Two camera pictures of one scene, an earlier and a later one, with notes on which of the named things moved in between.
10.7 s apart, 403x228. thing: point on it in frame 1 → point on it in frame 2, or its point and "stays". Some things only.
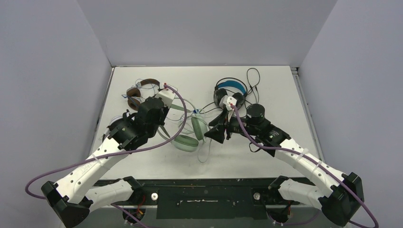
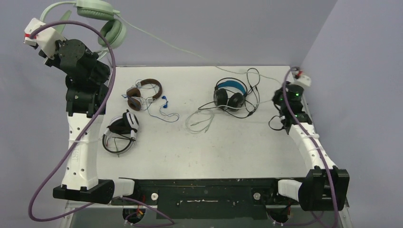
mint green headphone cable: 202,141 → 208,112
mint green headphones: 186,143 → 62,22
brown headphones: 134,93 stays
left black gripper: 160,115 → 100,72
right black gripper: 229,126 → 290,85
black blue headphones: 218,92 stays
